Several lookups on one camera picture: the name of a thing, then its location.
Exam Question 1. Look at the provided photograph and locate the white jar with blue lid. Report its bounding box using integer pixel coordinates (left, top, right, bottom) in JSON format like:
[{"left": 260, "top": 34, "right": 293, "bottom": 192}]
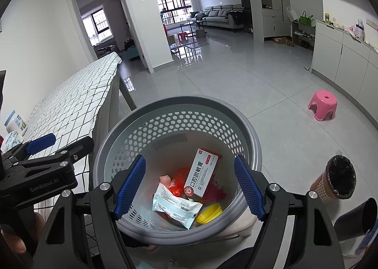
[{"left": 4, "top": 110, "right": 28, "bottom": 136}]

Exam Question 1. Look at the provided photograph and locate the white pink bottle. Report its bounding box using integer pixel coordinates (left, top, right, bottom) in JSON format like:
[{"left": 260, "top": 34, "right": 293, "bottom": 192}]
[{"left": 353, "top": 18, "right": 366, "bottom": 40}]

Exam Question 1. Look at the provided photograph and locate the pink snack packet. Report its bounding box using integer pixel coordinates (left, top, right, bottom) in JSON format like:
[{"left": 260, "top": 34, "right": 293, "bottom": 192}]
[{"left": 159, "top": 175, "right": 178, "bottom": 190}]

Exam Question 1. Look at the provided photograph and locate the person's left hand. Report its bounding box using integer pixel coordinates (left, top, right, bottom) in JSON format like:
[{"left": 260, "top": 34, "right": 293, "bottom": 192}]
[{"left": 0, "top": 212, "right": 46, "bottom": 255}]

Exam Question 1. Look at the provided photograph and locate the yellow square plastic lid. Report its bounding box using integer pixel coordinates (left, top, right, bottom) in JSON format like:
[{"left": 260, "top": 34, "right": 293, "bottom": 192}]
[{"left": 196, "top": 203, "right": 223, "bottom": 224}]

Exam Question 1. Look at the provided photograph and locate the pink plastic stool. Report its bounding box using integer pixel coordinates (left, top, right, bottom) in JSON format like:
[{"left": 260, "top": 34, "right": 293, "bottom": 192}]
[{"left": 308, "top": 90, "right": 338, "bottom": 122}]

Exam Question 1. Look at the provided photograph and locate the red toothpaste box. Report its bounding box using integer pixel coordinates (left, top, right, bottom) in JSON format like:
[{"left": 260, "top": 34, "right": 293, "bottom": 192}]
[{"left": 184, "top": 148, "right": 223, "bottom": 198}]

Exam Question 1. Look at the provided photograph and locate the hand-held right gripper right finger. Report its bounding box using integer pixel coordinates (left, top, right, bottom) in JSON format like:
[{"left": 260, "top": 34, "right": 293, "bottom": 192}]
[{"left": 234, "top": 155, "right": 346, "bottom": 269}]

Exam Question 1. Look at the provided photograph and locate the grey sofa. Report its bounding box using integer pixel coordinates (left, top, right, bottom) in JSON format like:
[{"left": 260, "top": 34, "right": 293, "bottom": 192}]
[{"left": 190, "top": 4, "right": 244, "bottom": 32}]

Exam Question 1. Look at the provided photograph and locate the green bag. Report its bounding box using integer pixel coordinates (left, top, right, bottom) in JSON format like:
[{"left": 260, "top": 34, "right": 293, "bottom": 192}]
[{"left": 300, "top": 11, "right": 315, "bottom": 27}]

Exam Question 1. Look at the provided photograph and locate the dark coffee table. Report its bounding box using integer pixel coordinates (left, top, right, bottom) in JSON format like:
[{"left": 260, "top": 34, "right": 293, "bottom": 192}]
[{"left": 179, "top": 20, "right": 207, "bottom": 35}]

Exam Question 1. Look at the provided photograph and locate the bedroom window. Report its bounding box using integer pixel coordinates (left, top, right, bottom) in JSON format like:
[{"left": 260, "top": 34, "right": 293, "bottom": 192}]
[{"left": 82, "top": 5, "right": 113, "bottom": 44}]

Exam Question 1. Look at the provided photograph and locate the tall shelf cabinet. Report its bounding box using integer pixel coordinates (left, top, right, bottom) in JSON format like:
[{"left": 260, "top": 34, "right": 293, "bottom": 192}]
[{"left": 254, "top": 0, "right": 291, "bottom": 41}]

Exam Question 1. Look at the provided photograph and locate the grey perforated basket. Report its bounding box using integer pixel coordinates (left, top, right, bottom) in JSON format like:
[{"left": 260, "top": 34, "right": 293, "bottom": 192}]
[{"left": 93, "top": 96, "right": 263, "bottom": 238}]

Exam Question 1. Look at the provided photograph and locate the white blue tissue pack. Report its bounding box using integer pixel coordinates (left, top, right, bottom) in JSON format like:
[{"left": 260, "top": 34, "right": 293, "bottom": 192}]
[{"left": 1, "top": 130, "right": 24, "bottom": 153}]

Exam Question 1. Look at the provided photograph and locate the white low cabinet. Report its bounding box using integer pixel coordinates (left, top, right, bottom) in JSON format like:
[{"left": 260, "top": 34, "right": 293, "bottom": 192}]
[{"left": 311, "top": 20, "right": 378, "bottom": 123}]

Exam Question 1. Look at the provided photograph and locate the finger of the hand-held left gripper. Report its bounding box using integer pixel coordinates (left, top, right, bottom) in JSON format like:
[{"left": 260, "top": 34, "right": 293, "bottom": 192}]
[
  {"left": 0, "top": 133, "right": 56, "bottom": 166},
  {"left": 11, "top": 136, "right": 95, "bottom": 173}
]

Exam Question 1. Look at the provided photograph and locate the balcony window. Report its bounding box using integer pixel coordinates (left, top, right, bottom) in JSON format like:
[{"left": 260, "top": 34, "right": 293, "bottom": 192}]
[{"left": 154, "top": 0, "right": 192, "bottom": 25}]

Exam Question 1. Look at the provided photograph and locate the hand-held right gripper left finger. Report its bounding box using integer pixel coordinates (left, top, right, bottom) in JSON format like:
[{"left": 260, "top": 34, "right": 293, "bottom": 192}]
[{"left": 30, "top": 155, "right": 146, "bottom": 269}]

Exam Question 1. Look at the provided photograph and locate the red plastic bag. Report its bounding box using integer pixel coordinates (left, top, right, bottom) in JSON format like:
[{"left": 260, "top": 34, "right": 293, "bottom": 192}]
[{"left": 167, "top": 167, "right": 194, "bottom": 197}]

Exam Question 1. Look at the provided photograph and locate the white paper bag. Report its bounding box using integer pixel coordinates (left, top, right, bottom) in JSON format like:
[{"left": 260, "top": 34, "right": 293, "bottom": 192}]
[{"left": 286, "top": 6, "right": 299, "bottom": 23}]

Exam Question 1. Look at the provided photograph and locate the light blue wipe packet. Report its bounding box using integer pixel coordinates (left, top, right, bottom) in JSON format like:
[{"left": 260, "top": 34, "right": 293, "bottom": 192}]
[{"left": 152, "top": 183, "right": 203, "bottom": 230}]

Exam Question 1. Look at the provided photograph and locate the black white checked tablecloth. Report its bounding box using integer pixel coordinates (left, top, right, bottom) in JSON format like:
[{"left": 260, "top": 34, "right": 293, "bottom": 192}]
[{"left": 25, "top": 51, "right": 123, "bottom": 213}]

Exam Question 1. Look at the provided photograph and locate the black cylinder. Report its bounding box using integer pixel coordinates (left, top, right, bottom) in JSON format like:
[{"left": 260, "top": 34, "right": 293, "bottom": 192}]
[{"left": 334, "top": 198, "right": 378, "bottom": 240}]

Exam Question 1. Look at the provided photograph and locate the pink fan-shaped plastic basket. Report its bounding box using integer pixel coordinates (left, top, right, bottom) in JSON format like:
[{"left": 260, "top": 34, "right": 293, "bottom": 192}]
[{"left": 202, "top": 181, "right": 228, "bottom": 203}]

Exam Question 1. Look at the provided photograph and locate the shoe rack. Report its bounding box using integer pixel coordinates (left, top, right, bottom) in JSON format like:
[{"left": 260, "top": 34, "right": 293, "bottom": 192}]
[{"left": 291, "top": 20, "right": 316, "bottom": 50}]

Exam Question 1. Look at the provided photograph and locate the brown checked trash can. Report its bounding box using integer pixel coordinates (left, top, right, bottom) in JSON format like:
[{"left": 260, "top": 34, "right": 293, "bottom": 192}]
[{"left": 309, "top": 155, "right": 357, "bottom": 205}]

